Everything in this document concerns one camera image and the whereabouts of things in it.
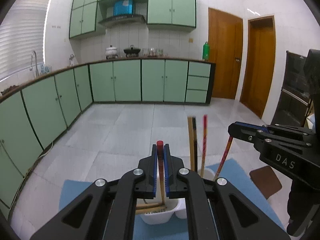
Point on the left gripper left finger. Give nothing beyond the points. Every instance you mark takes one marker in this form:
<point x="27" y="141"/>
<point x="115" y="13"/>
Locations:
<point x="105" y="209"/>

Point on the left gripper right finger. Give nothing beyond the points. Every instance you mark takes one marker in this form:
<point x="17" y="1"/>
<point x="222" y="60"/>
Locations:
<point x="216" y="211"/>

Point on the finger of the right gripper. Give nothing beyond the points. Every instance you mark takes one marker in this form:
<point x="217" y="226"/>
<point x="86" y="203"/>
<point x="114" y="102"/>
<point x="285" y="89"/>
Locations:
<point x="244" y="131"/>

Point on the red-patterned wooden chopstick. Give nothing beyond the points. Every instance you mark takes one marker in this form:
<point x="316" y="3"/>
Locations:
<point x="224" y="157"/>

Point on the red-tipped wooden chopstick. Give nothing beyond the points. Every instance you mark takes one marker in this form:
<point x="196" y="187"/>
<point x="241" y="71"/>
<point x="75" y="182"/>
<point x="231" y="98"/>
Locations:
<point x="160" y="156"/>

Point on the green lower kitchen cabinets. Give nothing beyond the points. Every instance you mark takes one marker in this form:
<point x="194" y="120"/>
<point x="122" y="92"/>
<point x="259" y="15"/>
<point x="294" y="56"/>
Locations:
<point x="35" y="114"/>

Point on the green kitchen cabinets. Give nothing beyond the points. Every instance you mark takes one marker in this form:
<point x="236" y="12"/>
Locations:
<point x="85" y="15"/>
<point x="35" y="114"/>

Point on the green upper kitchen cabinets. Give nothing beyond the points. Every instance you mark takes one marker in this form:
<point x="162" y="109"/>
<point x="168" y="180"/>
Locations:
<point x="85" y="15"/>

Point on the white two-compartment utensil holder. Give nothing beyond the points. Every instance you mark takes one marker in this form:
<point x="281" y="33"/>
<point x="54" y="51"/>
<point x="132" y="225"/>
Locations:
<point x="171" y="207"/>

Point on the brown wooden stool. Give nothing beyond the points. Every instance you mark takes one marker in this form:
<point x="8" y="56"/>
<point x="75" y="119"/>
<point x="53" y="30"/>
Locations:
<point x="266" y="181"/>

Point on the orange-patterned chopstick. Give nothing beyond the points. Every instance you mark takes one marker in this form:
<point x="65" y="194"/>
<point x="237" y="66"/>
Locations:
<point x="204" y="145"/>

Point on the dark brown chopstick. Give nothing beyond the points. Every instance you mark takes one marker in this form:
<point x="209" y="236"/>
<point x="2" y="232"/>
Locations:
<point x="194" y="143"/>

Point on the light bamboo chopstick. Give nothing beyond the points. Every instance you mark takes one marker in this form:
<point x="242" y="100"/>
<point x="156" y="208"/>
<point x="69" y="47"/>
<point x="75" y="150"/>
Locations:
<point x="191" y="143"/>

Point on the black glass cabinet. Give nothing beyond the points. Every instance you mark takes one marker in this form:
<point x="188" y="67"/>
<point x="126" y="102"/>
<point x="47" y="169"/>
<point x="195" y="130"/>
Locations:
<point x="294" y="102"/>

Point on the right wooden door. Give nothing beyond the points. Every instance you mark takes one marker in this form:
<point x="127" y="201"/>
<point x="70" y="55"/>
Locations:
<point x="261" y="53"/>

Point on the wooden door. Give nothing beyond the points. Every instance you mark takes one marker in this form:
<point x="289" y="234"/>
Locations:
<point x="261" y="53"/>
<point x="225" y="39"/>

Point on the green bottle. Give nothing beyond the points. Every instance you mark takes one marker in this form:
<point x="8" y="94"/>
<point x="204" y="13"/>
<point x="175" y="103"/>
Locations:
<point x="205" y="51"/>

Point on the left wooden door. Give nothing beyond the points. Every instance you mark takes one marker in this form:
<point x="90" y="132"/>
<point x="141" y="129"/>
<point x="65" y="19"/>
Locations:
<point x="225" y="39"/>

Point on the glass cups on counter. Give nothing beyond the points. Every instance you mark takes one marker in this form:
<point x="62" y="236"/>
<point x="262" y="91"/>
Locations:
<point x="152" y="52"/>

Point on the black wok with lid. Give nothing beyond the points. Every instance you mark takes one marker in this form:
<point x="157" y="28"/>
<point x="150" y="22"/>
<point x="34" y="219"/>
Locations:
<point x="132" y="51"/>

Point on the chrome sink faucet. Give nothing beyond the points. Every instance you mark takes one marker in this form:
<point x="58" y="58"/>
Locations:
<point x="33" y="65"/>

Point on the white cooking pot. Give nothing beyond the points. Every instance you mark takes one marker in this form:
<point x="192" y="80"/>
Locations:
<point x="111" y="52"/>

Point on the black range hood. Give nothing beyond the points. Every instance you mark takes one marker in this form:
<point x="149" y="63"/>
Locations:
<point x="122" y="19"/>

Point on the blue box on hood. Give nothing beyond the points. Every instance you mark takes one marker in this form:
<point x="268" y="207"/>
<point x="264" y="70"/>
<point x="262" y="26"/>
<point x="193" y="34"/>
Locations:
<point x="123" y="7"/>

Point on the white window blind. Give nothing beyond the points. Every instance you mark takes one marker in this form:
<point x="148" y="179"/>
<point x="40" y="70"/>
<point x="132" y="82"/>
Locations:
<point x="22" y="31"/>

